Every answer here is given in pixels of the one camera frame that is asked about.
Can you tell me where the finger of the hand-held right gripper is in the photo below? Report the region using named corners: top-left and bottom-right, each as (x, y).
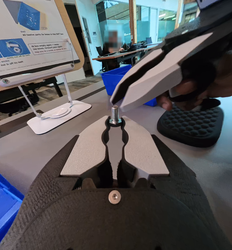
top-left (120, 32), bottom-right (214, 112)
top-left (110, 48), bottom-right (165, 105)

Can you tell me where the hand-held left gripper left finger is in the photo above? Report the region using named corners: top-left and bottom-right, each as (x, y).
top-left (60, 116), bottom-right (110, 178)

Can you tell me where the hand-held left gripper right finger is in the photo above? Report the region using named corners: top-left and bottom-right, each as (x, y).
top-left (121, 115), bottom-right (170, 183)

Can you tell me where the blue plastic bin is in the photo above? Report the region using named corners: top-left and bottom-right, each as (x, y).
top-left (0, 166), bottom-right (25, 249)
top-left (100, 64), bottom-right (158, 107)

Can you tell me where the short silver bolt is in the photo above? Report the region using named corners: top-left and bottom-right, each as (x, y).
top-left (108, 105), bottom-right (125, 127)

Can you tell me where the person's right hand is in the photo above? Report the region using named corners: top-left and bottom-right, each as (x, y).
top-left (157, 46), bottom-right (232, 111)

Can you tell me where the wooden office desk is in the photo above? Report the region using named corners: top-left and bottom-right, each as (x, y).
top-left (92, 44), bottom-right (161, 72)

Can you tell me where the white document stand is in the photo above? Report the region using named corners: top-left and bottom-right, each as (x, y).
top-left (0, 38), bottom-right (92, 135)

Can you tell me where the black office chair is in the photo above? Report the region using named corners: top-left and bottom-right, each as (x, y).
top-left (96, 46), bottom-right (106, 71)

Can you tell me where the black honeycomb wrist pad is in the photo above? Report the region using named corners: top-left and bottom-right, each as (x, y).
top-left (157, 104), bottom-right (225, 148)

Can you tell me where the instruction sign board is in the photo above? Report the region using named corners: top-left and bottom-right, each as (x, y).
top-left (54, 0), bottom-right (85, 76)

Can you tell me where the printed instruction sheet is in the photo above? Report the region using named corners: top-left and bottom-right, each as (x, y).
top-left (0, 0), bottom-right (81, 78)

